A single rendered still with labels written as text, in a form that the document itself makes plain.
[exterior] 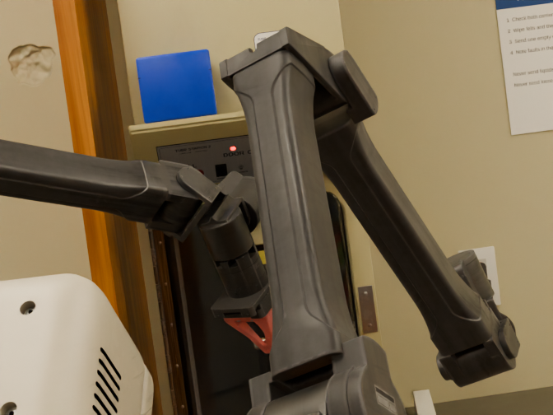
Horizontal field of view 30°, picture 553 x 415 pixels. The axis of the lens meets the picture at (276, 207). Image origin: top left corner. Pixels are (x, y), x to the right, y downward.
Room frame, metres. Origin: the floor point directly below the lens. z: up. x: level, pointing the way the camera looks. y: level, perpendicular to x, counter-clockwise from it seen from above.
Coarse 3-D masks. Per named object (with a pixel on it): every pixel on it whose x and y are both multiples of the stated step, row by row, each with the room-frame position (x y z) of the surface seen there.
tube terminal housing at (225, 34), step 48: (144, 0) 1.51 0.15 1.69; (192, 0) 1.51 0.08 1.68; (240, 0) 1.52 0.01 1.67; (288, 0) 1.52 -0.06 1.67; (336, 0) 1.52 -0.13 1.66; (144, 48) 1.51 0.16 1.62; (192, 48) 1.51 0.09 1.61; (240, 48) 1.52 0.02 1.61; (336, 48) 1.52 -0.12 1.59; (336, 192) 1.52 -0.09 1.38
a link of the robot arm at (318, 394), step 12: (324, 384) 0.74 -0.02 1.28; (288, 396) 0.76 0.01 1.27; (300, 396) 0.74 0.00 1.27; (312, 396) 0.74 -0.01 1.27; (324, 396) 0.73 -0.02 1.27; (276, 408) 0.75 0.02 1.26; (288, 408) 0.74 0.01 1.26; (300, 408) 0.73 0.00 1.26; (312, 408) 0.73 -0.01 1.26; (324, 408) 0.72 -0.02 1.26
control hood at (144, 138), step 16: (240, 112) 1.40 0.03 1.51; (128, 128) 1.40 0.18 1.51; (144, 128) 1.40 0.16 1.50; (160, 128) 1.40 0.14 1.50; (176, 128) 1.40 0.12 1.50; (192, 128) 1.40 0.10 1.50; (208, 128) 1.41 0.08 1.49; (224, 128) 1.41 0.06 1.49; (240, 128) 1.41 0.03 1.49; (144, 144) 1.41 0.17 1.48; (160, 144) 1.42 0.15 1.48; (144, 160) 1.43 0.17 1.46
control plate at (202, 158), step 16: (176, 144) 1.42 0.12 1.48; (192, 144) 1.42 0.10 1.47; (208, 144) 1.43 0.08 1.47; (224, 144) 1.43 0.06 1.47; (240, 144) 1.43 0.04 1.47; (176, 160) 1.44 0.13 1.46; (192, 160) 1.44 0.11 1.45; (208, 160) 1.45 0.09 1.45; (224, 160) 1.45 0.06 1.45; (240, 160) 1.46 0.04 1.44; (208, 176) 1.47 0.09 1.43; (224, 176) 1.47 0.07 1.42
